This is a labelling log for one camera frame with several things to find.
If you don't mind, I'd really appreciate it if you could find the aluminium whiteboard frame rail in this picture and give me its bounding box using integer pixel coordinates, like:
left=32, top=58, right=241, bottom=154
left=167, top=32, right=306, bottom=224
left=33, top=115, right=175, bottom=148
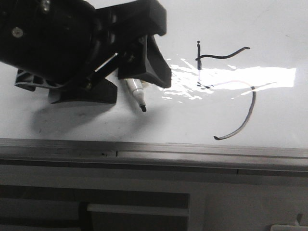
left=0, top=138, right=308, bottom=177

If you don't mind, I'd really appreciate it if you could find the white whiteboard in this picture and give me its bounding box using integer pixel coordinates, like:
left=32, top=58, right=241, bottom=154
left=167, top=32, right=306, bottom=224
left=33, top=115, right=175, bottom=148
left=0, top=0, right=308, bottom=148

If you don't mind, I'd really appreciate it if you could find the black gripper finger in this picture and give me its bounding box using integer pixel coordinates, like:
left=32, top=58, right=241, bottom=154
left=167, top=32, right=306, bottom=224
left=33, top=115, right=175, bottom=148
left=118, top=35, right=171, bottom=88
left=49, top=78, right=117, bottom=104

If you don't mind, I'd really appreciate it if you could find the white object bottom right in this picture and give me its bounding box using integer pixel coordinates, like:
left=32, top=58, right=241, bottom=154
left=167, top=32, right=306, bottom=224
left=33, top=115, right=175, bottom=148
left=270, top=213, right=308, bottom=231

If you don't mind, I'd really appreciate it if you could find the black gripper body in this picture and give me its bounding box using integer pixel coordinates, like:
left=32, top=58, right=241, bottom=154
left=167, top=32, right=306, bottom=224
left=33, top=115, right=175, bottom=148
left=0, top=0, right=167, bottom=90

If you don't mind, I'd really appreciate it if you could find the white whiteboard marker with tape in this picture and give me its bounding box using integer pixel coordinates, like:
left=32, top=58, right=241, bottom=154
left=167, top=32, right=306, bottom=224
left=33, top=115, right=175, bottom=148
left=124, top=78, right=152, bottom=113

